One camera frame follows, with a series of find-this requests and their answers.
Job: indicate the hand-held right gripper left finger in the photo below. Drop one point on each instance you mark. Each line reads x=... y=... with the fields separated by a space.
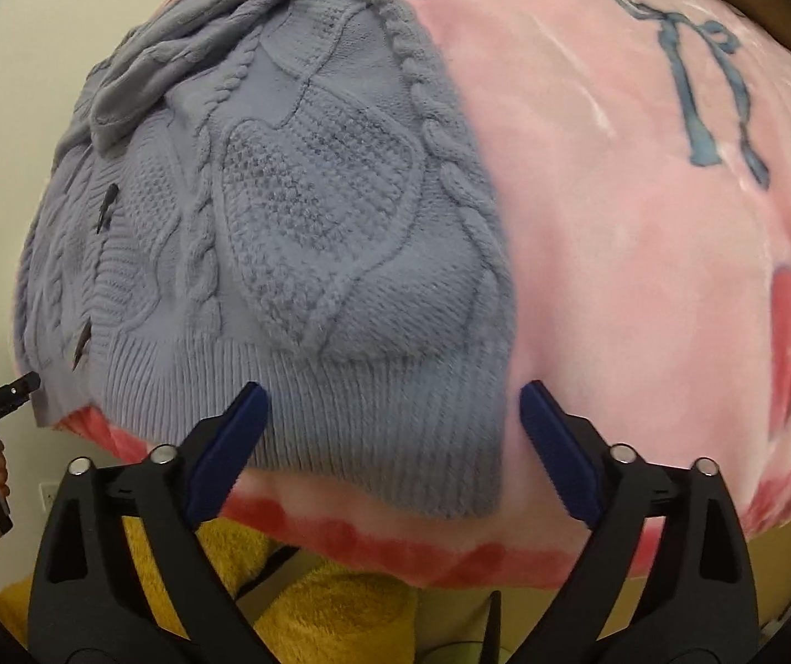
x=226 y=460

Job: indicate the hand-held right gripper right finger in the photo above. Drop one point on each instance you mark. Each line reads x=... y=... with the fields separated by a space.
x=561 y=460

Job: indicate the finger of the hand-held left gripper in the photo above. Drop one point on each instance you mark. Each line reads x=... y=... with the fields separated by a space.
x=12 y=393

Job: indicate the person's yellow fleece clothing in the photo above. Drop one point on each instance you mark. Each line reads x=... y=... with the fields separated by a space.
x=285 y=608

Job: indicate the pink printed blanket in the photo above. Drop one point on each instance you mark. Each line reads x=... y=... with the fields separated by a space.
x=644 y=221

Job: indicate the white wall socket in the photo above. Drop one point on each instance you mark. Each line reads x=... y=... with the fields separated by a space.
x=50 y=494

